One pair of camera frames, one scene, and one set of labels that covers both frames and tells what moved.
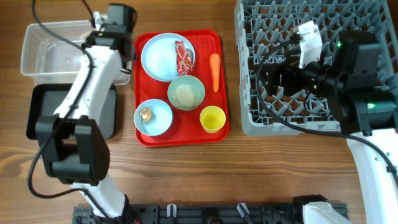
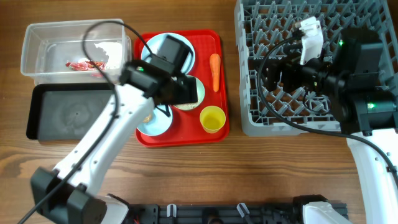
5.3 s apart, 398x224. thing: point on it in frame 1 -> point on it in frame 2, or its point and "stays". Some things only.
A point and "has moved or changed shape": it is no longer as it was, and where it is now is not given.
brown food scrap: [146, 114] stays
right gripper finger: [273, 74] stays
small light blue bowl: [161, 117] stays
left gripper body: [130, 59] -> [182, 93]
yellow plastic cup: [212, 118] stays
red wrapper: [184, 58] has moved or changed shape
